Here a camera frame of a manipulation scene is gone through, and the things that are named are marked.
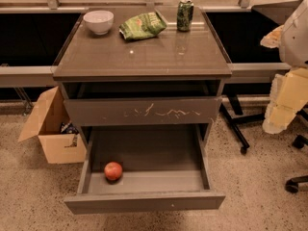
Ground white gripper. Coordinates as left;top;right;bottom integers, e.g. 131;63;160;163
260;0;308;134

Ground red apple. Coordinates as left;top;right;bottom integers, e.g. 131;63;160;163
104;162;122;181

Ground scratched grey top drawer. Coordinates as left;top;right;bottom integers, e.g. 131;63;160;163
64;97;221;126

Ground open grey middle drawer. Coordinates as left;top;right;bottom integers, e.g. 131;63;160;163
64;124;225;214

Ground grey drawer cabinet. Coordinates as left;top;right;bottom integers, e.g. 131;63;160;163
54;7;231;139

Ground black folding table stand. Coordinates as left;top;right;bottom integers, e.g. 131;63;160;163
219;93;265;155

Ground green soda can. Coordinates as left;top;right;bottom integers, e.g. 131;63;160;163
177;0;194;32

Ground black office chair base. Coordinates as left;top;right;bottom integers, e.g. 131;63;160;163
284;108;308;194

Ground green chip bag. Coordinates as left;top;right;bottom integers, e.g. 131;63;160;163
119;12;167;40

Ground white ceramic bowl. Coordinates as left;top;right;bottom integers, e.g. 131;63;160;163
83;11;114;35

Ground items inside cardboard box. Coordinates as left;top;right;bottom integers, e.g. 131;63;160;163
60;121;79;147

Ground open cardboard box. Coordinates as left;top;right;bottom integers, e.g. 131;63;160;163
18;87;87;164

